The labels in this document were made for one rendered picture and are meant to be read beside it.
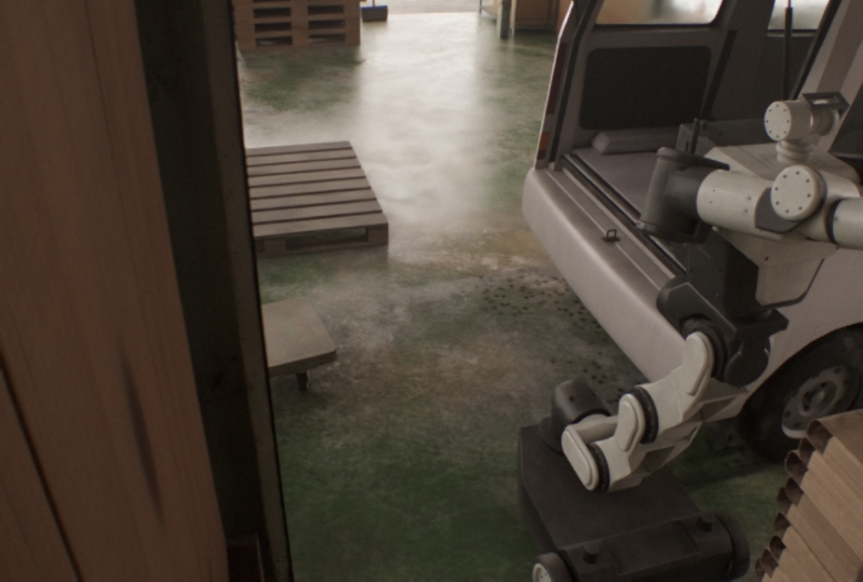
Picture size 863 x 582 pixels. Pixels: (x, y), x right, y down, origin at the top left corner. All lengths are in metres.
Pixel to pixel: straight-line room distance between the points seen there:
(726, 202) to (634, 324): 1.34
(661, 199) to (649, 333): 1.18
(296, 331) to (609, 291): 1.13
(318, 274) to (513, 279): 0.89
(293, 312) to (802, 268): 1.95
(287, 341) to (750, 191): 1.93
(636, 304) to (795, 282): 1.07
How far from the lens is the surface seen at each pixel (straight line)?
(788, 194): 1.14
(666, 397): 1.83
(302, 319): 2.89
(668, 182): 1.32
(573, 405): 2.32
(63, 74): 0.27
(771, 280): 1.47
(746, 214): 1.21
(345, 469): 2.56
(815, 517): 1.31
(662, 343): 2.42
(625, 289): 2.57
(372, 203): 3.90
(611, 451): 2.13
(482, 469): 2.57
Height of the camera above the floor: 1.83
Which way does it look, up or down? 31 degrees down
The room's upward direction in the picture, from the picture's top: 3 degrees clockwise
